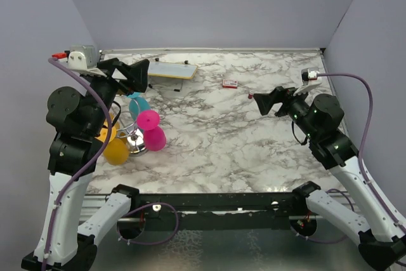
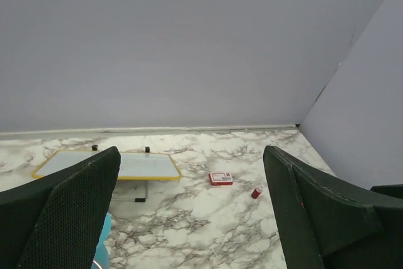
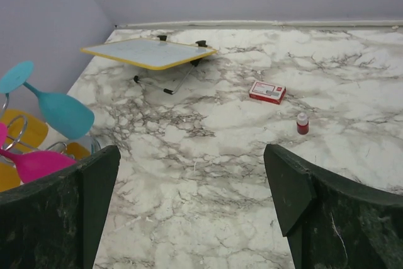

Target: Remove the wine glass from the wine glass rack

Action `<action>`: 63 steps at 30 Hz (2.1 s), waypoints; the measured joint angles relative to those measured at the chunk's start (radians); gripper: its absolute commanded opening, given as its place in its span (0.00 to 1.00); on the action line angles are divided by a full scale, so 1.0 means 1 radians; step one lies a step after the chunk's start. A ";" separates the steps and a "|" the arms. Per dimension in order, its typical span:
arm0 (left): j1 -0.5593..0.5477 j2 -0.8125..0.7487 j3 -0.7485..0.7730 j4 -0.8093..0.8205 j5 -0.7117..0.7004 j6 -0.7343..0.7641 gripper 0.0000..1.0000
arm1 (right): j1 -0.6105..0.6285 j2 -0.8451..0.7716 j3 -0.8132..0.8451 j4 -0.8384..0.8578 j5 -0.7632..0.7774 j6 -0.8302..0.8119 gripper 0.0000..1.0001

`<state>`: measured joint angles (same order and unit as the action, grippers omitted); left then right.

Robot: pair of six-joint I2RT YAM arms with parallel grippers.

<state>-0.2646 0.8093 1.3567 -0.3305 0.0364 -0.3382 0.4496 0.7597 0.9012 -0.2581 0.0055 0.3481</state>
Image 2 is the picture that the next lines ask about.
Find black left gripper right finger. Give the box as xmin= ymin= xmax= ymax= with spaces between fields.
xmin=263 ymin=146 xmax=402 ymax=268

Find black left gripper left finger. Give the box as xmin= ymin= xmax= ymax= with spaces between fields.
xmin=1 ymin=147 xmax=121 ymax=269

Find blue plastic wine glass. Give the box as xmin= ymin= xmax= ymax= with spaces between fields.
xmin=91 ymin=213 xmax=111 ymax=269

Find small red bottle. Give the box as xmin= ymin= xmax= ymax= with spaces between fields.
xmin=251 ymin=185 xmax=263 ymax=199

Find yellow framed whiteboard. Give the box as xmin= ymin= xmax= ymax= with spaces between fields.
xmin=31 ymin=145 xmax=183 ymax=203

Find red card box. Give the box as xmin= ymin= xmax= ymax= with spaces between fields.
xmin=208 ymin=172 xmax=234 ymax=186

